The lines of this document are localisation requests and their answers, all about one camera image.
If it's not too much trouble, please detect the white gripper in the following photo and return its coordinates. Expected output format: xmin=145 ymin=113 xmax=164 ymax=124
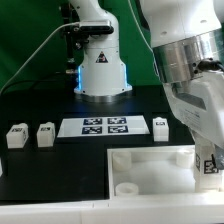
xmin=163 ymin=72 xmax=224 ymax=170

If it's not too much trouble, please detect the white square tabletop part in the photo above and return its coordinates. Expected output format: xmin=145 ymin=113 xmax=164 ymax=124
xmin=107 ymin=145 xmax=195 ymax=199

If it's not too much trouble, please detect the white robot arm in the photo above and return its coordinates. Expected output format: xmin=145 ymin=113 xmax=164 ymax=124
xmin=69 ymin=0 xmax=224 ymax=170

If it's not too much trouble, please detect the white sheet with markers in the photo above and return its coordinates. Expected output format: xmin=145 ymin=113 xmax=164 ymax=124
xmin=57 ymin=115 xmax=149 ymax=138

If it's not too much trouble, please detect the grey cable right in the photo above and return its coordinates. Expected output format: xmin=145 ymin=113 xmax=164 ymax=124
xmin=126 ymin=0 xmax=161 ymax=78

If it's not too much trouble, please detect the grey cable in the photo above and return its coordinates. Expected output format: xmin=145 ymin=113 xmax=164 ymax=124
xmin=0 ymin=21 xmax=81 ymax=96
xmin=126 ymin=0 xmax=161 ymax=78

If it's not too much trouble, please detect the black camera on stand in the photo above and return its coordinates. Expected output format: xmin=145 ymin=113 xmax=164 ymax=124
xmin=59 ymin=3 xmax=114 ymax=74

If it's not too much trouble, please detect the grey cable left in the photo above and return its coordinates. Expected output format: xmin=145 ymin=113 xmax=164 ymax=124
xmin=0 ymin=21 xmax=81 ymax=96

